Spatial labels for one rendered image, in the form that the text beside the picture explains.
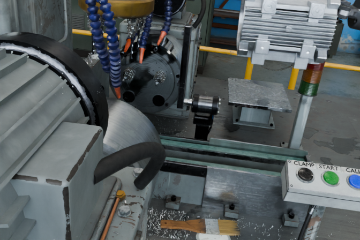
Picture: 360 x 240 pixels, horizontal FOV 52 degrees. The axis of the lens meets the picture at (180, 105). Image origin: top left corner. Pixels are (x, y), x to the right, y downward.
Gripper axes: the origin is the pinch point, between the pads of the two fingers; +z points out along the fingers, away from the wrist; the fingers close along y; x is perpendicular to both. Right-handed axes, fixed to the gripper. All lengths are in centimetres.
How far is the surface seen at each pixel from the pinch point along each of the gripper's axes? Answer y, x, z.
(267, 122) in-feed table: -45, 54, -16
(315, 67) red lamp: -24.7, 21.5, -20.5
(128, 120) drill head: 30.1, 25.1, 26.7
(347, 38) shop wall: -491, 93, -199
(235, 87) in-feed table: -53, 45, -1
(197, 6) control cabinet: -310, 63, 30
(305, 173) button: 27.8, 28.8, -9.4
